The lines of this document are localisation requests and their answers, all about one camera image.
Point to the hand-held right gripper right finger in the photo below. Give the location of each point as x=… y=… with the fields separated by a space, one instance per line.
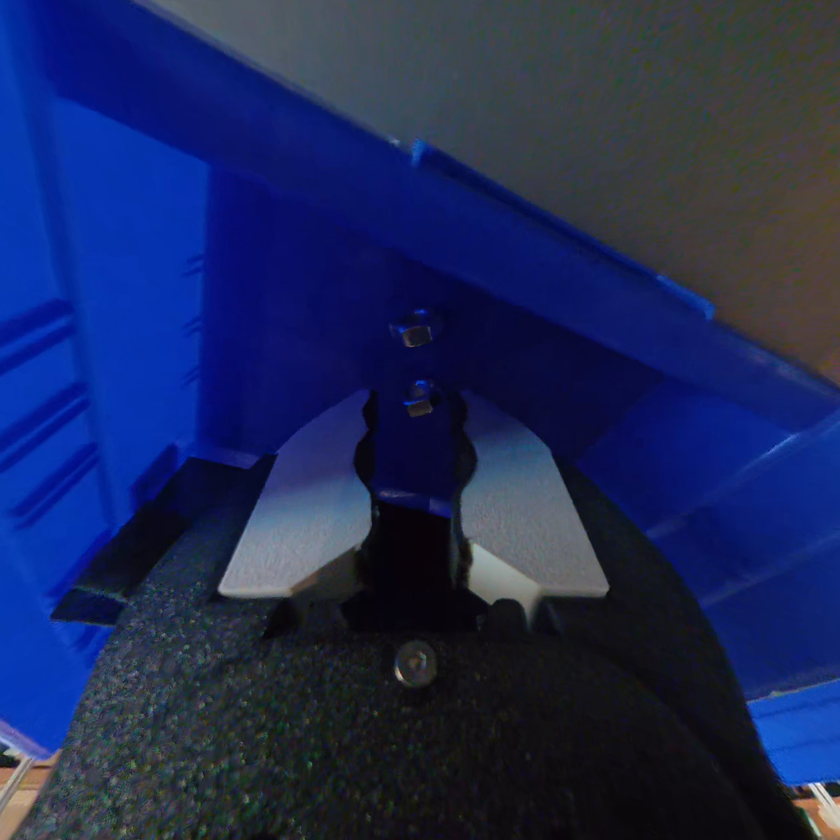
x=525 y=518

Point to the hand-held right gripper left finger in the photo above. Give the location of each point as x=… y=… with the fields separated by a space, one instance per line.
x=302 y=525

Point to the steel hex nut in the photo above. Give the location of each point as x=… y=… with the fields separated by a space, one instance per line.
x=415 y=333
x=418 y=401

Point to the blue divided parts bin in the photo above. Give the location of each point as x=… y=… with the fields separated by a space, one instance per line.
x=262 y=229

